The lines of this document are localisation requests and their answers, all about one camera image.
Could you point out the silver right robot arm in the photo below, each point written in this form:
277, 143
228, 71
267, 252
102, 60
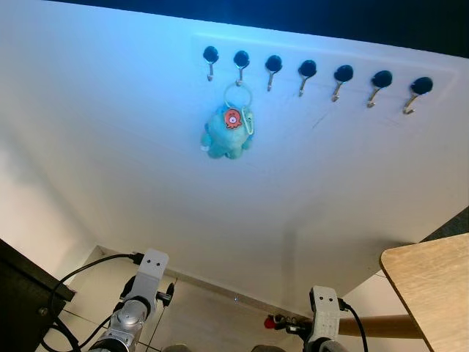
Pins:
322, 345

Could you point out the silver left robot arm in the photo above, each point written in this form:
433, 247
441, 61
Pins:
126, 319

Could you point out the light wooden table leg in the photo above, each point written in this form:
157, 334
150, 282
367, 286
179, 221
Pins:
388, 326

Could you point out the black cabinet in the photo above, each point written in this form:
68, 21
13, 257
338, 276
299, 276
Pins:
26, 301

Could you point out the light wooden table top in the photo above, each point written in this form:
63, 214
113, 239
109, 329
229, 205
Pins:
432, 293

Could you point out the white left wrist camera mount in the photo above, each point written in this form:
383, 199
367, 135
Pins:
152, 268

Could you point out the black metal wall hook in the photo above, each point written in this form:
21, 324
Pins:
210, 54
381, 78
241, 58
421, 85
273, 63
307, 68
343, 73

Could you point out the white hook rail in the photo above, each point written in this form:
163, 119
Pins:
440, 73

